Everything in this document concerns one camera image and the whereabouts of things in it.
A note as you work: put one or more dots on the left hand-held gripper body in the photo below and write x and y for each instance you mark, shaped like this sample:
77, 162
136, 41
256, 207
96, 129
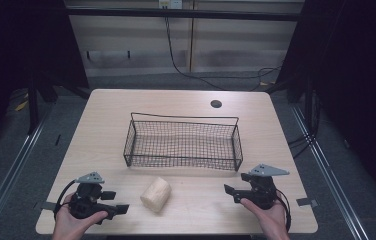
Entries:
86, 196

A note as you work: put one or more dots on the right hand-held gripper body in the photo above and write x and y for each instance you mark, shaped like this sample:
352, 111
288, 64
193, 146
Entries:
263, 191

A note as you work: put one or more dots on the pale beige cylindrical roll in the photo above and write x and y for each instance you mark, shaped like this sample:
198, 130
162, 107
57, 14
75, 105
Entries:
156, 195

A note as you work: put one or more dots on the person's right hand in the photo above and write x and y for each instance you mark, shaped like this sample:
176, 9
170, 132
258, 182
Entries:
272, 221

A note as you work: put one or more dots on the person's left hand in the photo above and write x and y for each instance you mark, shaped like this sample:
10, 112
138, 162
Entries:
71, 227

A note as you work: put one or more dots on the grey tape strip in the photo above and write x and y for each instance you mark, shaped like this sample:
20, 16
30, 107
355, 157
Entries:
306, 202
47, 206

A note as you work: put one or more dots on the round dark table grommet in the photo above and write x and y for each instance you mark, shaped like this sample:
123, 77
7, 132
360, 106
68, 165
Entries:
216, 103

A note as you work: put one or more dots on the yellow floor tape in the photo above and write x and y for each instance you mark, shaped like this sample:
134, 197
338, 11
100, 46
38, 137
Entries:
21, 105
266, 83

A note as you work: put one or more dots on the black metal stand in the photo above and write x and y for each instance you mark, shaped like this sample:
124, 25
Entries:
33, 110

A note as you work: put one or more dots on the black curtain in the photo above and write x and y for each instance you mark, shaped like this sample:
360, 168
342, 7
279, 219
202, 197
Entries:
19, 43
356, 83

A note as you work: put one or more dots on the black horizontal bar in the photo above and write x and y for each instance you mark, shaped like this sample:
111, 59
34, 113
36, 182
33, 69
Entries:
176, 14

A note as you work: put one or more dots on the metal floor rail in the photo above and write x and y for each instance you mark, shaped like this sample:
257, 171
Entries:
329, 180
6, 176

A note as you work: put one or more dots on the white wall power outlet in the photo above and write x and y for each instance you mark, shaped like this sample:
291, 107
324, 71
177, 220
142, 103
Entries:
170, 4

